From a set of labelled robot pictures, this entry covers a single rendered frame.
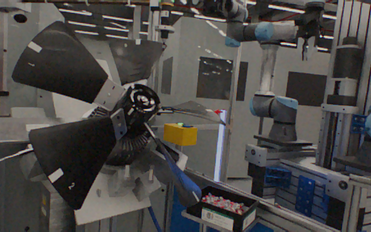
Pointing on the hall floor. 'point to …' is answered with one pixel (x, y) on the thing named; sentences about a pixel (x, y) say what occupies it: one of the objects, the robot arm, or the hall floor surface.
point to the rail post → (167, 206)
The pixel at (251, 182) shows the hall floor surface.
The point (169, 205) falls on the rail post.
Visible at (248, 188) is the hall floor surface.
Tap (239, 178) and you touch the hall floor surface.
